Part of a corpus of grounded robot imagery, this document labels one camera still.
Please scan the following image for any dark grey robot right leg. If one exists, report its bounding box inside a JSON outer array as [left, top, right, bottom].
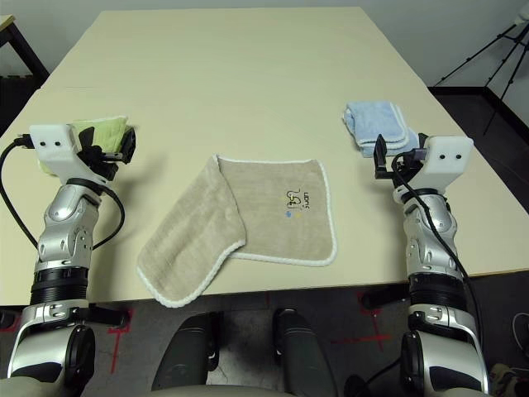
[[273, 308, 338, 397]]

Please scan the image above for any black foam floor mat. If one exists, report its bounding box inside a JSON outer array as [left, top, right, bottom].
[[0, 74, 42, 137]]

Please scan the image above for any folded light blue towel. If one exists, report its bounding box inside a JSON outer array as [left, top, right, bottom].
[[342, 100, 421, 159]]

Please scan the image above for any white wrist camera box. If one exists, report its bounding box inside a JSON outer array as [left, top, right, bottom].
[[29, 122, 107, 185], [407, 135, 475, 192]]

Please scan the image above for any folded green towel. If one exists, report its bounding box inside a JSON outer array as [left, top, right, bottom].
[[36, 115, 130, 179]]

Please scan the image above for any black table foot bar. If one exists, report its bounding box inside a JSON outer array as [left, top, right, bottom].
[[362, 286, 410, 310], [76, 304, 130, 330]]

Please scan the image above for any white floor cable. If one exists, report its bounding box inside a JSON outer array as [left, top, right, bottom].
[[511, 312, 529, 347]]

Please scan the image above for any black framed side table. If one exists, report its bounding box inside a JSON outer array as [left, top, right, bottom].
[[0, 14, 50, 79]]

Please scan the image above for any red floor tape T mark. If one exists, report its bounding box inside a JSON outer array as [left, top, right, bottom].
[[107, 308, 136, 375]]

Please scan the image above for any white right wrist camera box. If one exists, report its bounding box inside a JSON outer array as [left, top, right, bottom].
[[407, 135, 475, 192]]

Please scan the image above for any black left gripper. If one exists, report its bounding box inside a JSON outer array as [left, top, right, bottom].
[[77, 127, 138, 182]]

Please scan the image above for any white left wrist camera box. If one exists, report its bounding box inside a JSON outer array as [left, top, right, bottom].
[[29, 122, 107, 185]]

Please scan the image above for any camouflage patterned shoe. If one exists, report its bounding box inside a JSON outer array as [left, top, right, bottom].
[[490, 362, 529, 397]]

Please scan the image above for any beige towel with white trim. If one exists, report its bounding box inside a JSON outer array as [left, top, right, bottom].
[[136, 153, 336, 309]]

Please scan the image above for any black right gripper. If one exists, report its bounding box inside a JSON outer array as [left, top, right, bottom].
[[373, 132, 428, 189]]

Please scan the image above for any dark grey robot leg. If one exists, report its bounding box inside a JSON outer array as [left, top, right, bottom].
[[273, 308, 338, 397], [152, 312, 220, 392]]

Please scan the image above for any black low platform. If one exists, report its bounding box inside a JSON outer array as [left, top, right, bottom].
[[429, 84, 529, 166]]

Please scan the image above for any black tripod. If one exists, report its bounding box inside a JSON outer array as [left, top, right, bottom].
[[433, 10, 529, 137]]

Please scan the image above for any dark grey robot left leg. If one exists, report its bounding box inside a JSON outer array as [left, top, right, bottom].
[[152, 312, 220, 392]]

